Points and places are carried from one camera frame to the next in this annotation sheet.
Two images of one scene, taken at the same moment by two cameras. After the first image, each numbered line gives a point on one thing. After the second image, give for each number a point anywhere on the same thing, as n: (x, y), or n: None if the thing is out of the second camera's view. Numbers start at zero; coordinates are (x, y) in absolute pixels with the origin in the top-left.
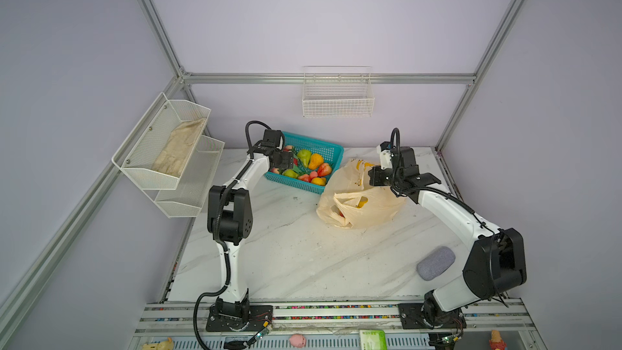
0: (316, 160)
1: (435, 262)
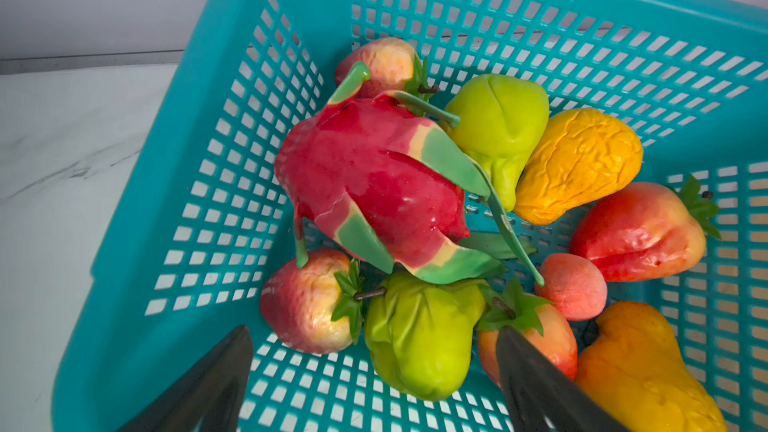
0: (584, 156)
1: None
